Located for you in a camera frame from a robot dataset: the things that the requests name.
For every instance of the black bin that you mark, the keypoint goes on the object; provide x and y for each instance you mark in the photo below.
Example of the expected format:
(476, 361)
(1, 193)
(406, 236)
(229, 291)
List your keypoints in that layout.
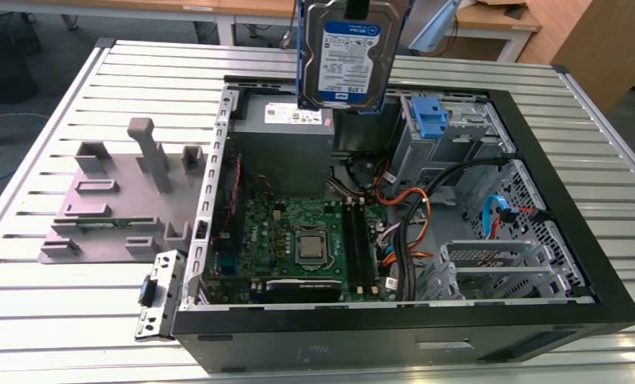
(6, 76)

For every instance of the black CPU socket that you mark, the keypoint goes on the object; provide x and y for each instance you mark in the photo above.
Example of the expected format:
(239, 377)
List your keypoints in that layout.
(312, 229)

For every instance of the wooden desk with white legs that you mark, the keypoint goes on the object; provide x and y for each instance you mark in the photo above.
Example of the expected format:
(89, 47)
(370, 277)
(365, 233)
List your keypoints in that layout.
(134, 5)
(492, 24)

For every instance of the grey power supply unit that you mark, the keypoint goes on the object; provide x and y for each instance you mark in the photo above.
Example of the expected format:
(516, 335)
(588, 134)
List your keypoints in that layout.
(284, 160)

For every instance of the silver CPU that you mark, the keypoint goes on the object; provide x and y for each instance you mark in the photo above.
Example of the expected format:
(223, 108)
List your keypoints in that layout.
(310, 247)

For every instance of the black open PC case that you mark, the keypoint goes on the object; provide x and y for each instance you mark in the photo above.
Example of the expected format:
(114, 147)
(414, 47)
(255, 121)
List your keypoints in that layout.
(348, 340)

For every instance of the metal disk bay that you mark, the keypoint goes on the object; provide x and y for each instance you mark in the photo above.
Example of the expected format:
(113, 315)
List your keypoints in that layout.
(508, 270)

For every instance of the hard disk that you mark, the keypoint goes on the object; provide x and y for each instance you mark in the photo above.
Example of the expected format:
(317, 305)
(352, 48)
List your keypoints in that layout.
(348, 60)

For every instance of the blue VGA port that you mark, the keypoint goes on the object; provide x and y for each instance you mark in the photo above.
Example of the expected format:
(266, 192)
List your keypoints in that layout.
(146, 292)

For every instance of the black RAM slot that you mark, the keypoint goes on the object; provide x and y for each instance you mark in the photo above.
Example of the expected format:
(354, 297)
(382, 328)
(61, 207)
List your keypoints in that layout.
(364, 240)
(350, 240)

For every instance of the blue plastic drive latch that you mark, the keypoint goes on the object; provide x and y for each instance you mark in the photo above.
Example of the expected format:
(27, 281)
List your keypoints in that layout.
(428, 116)

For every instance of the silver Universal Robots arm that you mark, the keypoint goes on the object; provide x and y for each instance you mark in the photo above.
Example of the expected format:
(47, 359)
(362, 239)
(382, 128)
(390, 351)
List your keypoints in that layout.
(433, 28)

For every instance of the metal optical drive cage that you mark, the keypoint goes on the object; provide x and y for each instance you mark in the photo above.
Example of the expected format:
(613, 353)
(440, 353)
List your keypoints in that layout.
(433, 156)

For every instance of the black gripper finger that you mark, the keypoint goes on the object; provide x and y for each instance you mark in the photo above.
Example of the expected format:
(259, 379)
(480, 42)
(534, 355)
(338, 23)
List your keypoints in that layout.
(357, 9)

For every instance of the black graphics card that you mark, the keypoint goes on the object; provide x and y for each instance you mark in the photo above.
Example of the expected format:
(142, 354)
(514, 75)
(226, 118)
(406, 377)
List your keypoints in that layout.
(300, 290)

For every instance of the green RAM stick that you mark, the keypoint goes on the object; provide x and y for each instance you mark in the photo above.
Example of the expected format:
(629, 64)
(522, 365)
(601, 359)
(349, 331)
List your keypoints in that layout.
(102, 225)

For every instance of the wooden cabinet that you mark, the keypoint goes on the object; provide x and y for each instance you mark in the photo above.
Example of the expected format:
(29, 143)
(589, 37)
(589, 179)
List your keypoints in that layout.
(604, 48)

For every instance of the green motherboard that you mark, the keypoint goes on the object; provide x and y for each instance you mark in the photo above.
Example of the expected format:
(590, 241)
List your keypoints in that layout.
(262, 240)

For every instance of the grey parts rack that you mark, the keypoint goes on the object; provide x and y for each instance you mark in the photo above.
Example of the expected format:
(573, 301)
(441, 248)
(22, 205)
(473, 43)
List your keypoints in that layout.
(118, 196)

